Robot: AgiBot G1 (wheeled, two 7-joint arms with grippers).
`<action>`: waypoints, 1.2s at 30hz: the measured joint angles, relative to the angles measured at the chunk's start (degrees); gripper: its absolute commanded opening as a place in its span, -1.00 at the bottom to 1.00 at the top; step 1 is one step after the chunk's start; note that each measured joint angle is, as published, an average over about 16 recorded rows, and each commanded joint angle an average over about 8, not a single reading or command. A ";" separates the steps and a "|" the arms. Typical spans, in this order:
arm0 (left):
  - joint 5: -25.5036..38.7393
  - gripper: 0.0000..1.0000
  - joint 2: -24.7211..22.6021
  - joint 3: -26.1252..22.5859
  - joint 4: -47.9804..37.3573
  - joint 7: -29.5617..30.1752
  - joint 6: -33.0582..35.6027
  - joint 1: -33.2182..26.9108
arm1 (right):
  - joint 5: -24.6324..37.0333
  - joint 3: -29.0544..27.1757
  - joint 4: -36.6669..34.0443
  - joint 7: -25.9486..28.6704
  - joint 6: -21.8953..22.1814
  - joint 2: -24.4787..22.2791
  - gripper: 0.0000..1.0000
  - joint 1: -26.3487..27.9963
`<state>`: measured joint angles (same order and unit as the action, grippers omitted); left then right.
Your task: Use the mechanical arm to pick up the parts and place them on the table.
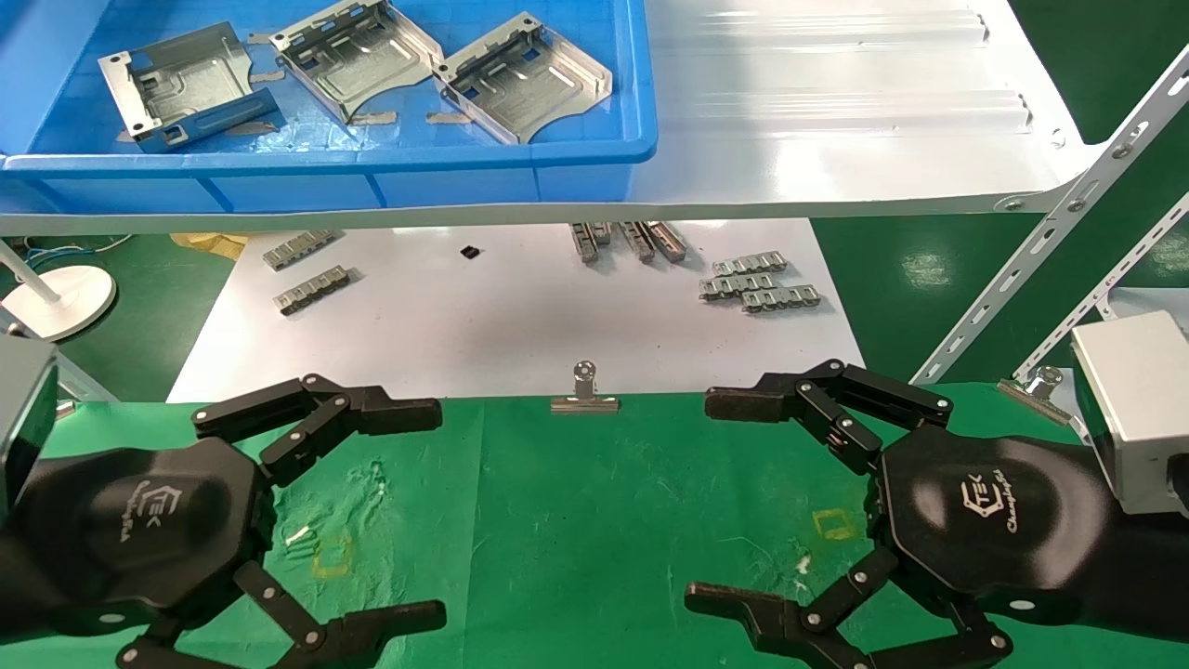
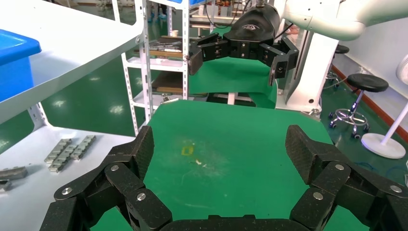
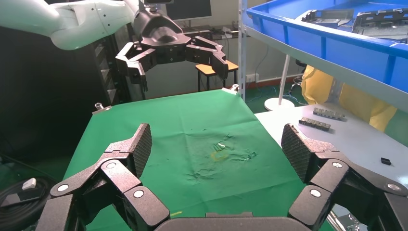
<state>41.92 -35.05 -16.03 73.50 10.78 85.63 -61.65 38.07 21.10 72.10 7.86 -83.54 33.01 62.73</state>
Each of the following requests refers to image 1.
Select sheet metal part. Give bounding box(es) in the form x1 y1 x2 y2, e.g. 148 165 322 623
98 21 287 154
433 11 614 146
269 0 445 125

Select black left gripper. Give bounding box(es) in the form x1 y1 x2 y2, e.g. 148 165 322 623
23 435 448 669

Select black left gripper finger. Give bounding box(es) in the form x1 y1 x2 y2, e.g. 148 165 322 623
192 374 443 489

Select white slotted metal strut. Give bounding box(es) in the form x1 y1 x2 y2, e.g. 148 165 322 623
0 311 122 403
910 42 1189 387
1013 190 1189 382

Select thin blue and white wires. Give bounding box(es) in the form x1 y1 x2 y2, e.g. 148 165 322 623
20 234 137 269

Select white flat board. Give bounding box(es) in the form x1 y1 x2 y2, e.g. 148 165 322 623
167 218 867 402

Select blue plastic bin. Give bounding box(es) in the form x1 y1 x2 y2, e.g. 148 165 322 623
0 0 659 216

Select green cloth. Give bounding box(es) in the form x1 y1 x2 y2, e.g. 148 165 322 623
0 383 1189 669

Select white metal shelf panel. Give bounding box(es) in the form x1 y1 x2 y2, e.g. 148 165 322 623
0 0 1108 235

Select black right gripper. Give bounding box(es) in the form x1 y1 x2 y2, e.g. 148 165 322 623
685 360 1116 669

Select white round stand base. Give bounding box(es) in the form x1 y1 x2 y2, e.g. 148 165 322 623
0 238 118 343

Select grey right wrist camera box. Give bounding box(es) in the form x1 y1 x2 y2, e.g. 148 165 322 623
1070 310 1189 518

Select yellow crumpled material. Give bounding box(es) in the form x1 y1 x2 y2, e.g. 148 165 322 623
170 232 250 262

